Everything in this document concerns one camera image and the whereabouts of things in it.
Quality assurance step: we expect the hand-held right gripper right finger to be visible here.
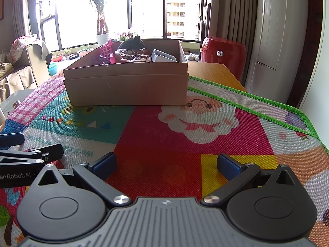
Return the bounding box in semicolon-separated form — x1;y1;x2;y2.
201;153;295;207

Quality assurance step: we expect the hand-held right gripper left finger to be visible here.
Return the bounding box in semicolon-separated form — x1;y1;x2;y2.
38;152;131;208

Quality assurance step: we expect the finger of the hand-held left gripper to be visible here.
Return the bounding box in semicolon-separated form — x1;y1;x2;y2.
0;132;25;150
0;144;64;172

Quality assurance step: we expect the cardboard box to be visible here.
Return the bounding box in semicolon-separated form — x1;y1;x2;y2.
63;39;190;106

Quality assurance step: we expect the pink plastic mesh scoop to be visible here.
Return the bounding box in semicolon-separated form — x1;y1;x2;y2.
99;38;116;65

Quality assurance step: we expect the pale gift box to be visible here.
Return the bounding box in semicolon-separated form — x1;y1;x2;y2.
151;49;178;63

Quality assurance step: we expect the dark plush toy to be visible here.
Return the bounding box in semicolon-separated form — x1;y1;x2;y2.
118;35;147;51

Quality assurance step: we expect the colourful printed mat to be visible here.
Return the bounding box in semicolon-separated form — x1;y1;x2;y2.
0;75;329;247

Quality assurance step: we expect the beige armchair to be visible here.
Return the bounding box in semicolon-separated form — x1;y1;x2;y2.
0;34;53;104

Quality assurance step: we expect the teal plastic basin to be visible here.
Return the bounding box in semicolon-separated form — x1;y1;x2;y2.
48;62;59;77

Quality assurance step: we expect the pink floral cushion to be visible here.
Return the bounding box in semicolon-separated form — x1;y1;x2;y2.
8;35;39;63

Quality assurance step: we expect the red round stool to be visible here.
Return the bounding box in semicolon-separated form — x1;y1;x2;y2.
200;36;247;83

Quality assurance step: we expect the pink flowering potted plant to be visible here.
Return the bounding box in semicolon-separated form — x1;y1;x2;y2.
114;29;138;42

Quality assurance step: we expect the white standing air conditioner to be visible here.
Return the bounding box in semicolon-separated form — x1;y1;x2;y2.
244;0;325;109

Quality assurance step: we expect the tall plant in white pot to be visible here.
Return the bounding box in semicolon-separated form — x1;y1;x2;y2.
80;0;114;47

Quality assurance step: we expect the beige curtain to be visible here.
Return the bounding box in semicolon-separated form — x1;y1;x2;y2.
209;0;261;83

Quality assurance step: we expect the black framed window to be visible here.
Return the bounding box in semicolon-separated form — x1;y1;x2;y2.
37;0;211;54

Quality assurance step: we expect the black window handle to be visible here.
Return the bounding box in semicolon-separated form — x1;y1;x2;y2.
197;15;206;42

